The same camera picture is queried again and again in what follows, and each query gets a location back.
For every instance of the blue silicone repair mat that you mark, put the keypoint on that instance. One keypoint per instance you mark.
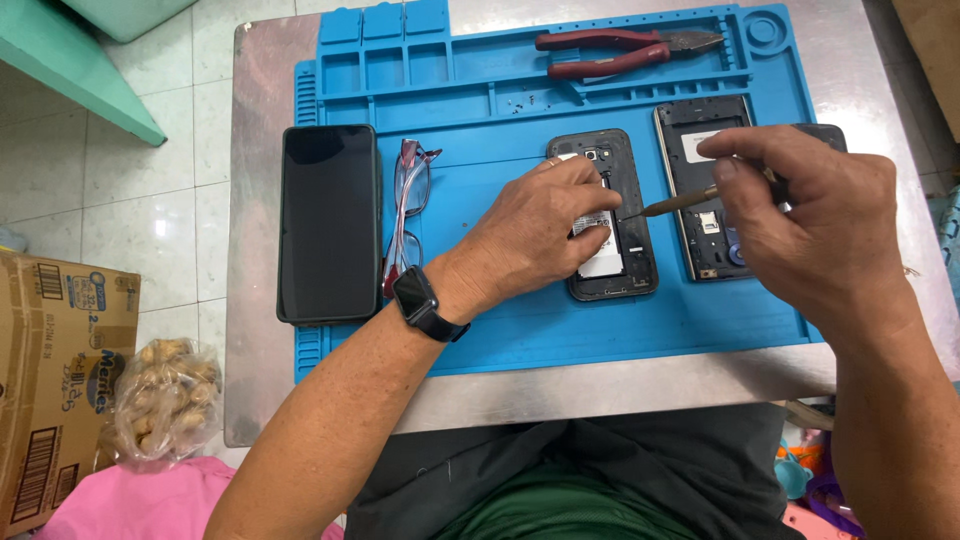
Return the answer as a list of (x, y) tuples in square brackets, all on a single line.
[(495, 97)]

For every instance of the heap of colourful plastic toys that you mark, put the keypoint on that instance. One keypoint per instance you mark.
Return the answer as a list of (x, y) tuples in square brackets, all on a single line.
[(814, 480)]

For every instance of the black smartwatch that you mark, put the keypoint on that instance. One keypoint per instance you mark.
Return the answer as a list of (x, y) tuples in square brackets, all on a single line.
[(420, 304)]

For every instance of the person's right hand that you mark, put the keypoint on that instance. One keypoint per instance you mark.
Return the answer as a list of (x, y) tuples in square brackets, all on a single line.
[(817, 217)]

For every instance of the black phone with battery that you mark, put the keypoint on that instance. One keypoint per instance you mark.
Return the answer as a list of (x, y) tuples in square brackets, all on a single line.
[(634, 247)]

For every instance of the opened phone with gold frame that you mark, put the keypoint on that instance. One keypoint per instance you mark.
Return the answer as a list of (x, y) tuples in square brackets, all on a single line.
[(686, 195)]

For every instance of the plastic bag of ginger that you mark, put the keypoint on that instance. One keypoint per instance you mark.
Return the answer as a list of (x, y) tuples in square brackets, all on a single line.
[(165, 401)]

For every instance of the red framed eyeglasses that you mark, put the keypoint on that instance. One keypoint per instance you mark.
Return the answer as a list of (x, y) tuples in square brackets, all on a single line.
[(409, 202)]

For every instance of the black smartphone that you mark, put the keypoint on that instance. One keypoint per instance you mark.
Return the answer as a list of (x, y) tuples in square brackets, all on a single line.
[(328, 223)]

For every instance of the green bench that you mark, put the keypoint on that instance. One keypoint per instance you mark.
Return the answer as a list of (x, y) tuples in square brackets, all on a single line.
[(82, 60)]

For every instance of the person's left hand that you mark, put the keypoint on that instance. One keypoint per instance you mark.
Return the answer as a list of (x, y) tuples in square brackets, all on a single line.
[(525, 225)]

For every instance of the person's dark shirt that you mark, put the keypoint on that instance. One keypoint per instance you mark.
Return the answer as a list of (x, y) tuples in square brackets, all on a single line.
[(570, 480)]

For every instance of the pink cloth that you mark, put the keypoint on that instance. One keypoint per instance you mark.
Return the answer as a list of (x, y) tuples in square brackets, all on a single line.
[(142, 502)]

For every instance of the brown cardboard box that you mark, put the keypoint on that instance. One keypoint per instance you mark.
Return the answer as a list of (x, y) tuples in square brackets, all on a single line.
[(52, 375)]

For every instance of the black phone back cover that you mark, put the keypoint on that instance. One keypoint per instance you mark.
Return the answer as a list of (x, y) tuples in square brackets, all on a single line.
[(821, 135)]

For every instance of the group of small black screws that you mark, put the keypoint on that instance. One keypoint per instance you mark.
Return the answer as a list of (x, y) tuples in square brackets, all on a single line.
[(525, 103)]

